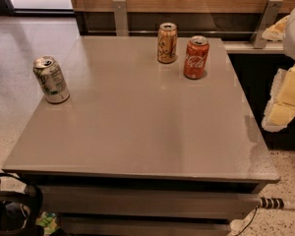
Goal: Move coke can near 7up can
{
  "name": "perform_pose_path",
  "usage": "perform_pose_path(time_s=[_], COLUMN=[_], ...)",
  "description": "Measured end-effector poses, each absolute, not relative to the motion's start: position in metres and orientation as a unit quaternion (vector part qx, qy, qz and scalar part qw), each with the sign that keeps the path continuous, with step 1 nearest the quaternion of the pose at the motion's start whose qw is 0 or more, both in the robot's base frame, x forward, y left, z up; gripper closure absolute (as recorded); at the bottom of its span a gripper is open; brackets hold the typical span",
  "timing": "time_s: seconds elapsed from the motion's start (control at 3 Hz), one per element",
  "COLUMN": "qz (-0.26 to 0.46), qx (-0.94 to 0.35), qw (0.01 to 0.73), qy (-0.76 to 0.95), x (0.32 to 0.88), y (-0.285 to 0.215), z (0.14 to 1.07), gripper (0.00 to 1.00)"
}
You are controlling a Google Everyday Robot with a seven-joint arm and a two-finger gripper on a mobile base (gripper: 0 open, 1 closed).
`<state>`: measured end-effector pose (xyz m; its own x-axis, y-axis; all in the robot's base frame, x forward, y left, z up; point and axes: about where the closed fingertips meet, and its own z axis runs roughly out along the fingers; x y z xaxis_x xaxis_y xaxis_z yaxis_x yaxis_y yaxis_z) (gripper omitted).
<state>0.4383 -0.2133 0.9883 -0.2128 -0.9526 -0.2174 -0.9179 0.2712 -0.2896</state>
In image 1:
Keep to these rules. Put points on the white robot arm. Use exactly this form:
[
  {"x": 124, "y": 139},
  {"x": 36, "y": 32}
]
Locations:
[{"x": 289, "y": 37}]

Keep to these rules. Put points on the right metal wall bracket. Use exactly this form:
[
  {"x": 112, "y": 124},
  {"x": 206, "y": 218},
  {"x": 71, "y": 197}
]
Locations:
[{"x": 267, "y": 19}]

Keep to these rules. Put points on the green and white 7up can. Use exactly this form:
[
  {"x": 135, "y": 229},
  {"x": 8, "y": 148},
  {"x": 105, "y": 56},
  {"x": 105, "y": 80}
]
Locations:
[{"x": 51, "y": 79}]

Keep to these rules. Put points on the left metal wall bracket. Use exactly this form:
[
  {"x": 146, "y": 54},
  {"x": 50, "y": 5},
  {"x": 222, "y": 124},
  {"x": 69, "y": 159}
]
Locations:
[{"x": 121, "y": 17}]

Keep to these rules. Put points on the metal wall bracket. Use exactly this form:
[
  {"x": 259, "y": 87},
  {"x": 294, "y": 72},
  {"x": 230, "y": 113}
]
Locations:
[
  {"x": 267, "y": 19},
  {"x": 121, "y": 17}
]

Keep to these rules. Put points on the black and white power strip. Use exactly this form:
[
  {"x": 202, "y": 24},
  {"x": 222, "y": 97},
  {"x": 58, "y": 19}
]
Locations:
[{"x": 281, "y": 203}]

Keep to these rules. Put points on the orange LaCroix can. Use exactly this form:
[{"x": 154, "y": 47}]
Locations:
[{"x": 166, "y": 43}]

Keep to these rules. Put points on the green packet on floor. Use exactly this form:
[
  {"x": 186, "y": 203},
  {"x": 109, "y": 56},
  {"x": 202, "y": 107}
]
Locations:
[{"x": 48, "y": 221}]

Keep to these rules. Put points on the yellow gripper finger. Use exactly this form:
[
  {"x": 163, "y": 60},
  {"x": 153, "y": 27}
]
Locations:
[
  {"x": 280, "y": 109},
  {"x": 276, "y": 31}
]

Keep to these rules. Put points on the grey table drawer cabinet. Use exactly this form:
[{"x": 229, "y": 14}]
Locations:
[{"x": 93, "y": 210}]

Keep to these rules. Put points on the red Coca-Cola can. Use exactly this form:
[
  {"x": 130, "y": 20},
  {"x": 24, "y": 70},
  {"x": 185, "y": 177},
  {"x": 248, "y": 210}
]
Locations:
[{"x": 196, "y": 57}]

